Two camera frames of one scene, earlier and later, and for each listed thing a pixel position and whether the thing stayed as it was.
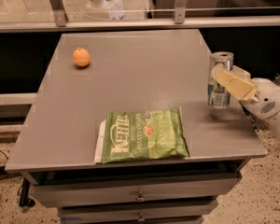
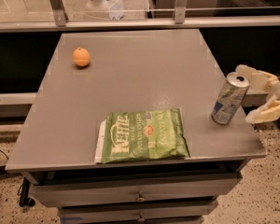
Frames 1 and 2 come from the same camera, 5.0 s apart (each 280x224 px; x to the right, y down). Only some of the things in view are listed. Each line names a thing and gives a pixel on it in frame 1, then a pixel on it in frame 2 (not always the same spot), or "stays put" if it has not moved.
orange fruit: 81,57 stays put
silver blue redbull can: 218,92 → 231,97
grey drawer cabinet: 101,76 stays put
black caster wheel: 23,192 stays put
